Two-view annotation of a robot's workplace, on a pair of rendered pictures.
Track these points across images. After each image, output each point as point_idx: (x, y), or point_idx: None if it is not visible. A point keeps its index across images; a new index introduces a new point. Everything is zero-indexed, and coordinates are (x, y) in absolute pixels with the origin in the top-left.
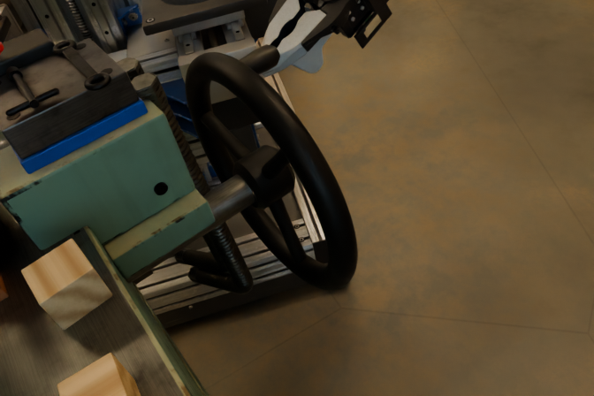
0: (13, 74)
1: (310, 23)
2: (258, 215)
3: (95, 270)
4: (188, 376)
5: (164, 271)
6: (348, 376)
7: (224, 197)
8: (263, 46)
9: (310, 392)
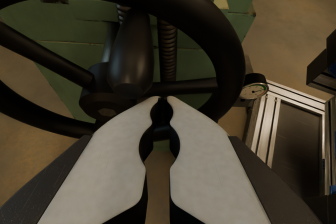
0: None
1: (90, 179)
2: (154, 130)
3: None
4: (91, 45)
5: (263, 153)
6: (160, 217)
7: (106, 48)
8: (132, 59)
9: (167, 193)
